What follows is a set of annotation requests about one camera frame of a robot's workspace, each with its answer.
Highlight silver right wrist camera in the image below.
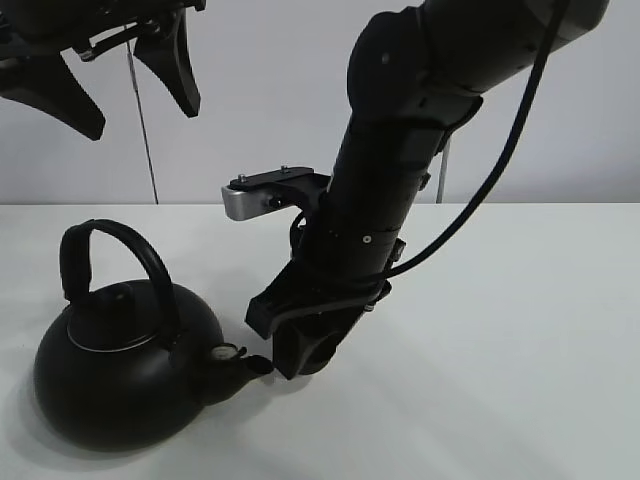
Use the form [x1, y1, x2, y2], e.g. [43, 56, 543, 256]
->
[221, 166, 331, 221]

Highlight black round kettle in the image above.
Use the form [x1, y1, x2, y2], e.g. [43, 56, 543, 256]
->
[33, 219, 274, 451]

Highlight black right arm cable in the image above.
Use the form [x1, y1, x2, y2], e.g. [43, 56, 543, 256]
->
[279, 0, 571, 321]

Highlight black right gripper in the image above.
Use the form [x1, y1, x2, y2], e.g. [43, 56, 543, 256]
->
[245, 249, 392, 379]

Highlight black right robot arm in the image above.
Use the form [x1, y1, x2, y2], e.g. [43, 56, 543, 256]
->
[232, 1, 607, 379]

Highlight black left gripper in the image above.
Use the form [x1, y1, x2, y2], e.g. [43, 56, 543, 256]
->
[1, 0, 206, 141]

